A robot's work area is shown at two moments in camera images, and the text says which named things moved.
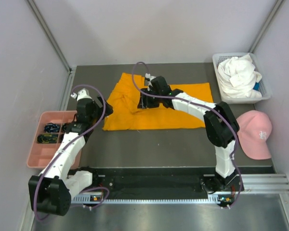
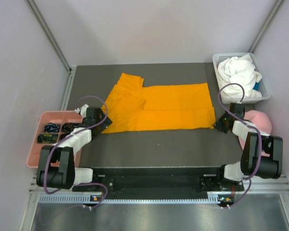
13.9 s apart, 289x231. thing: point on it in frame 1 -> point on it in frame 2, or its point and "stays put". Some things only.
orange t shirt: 123,112 stays put
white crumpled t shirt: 237,77 stays put
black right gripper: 144,98 -> 218,125
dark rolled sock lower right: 60,137 stays put
